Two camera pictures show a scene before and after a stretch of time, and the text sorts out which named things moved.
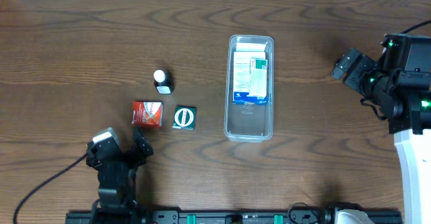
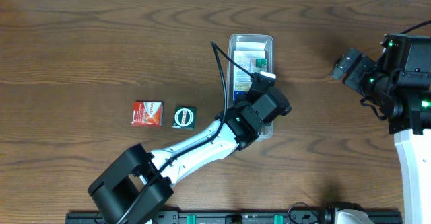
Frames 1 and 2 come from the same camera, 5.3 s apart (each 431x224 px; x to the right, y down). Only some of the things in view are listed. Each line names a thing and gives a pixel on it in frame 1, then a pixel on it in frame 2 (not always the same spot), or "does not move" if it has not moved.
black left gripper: x=139 y=160 -> x=245 y=101
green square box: x=184 y=117 does not move
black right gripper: x=352 y=73 does not move
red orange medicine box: x=147 y=113 does not move
